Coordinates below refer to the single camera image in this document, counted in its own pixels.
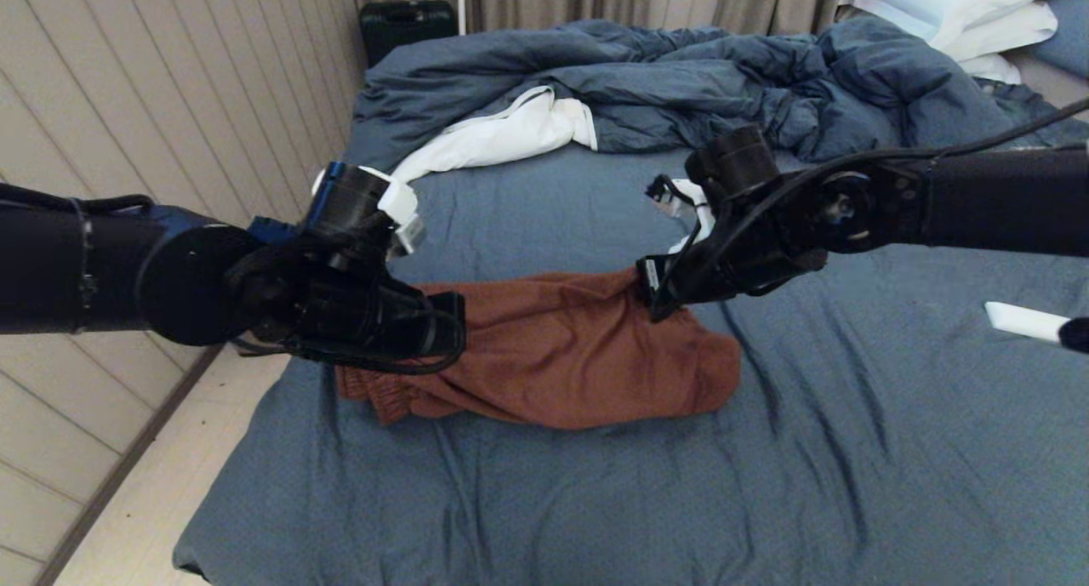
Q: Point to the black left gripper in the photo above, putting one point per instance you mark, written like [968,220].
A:
[340,314]

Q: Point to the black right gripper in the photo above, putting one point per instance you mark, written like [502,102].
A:
[749,254]

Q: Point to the blue bed sheet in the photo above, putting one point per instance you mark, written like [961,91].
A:
[681,501]

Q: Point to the crumpled blue duvet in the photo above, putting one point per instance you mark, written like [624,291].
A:
[647,76]

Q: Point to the black suitcase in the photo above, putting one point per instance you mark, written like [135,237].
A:
[407,30]

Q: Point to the flat white rectangular object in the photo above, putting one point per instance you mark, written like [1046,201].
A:
[1025,321]

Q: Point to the beige headboard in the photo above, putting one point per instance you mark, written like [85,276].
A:
[1055,86]

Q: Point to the blue pillow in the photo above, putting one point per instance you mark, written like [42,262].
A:
[1068,31]

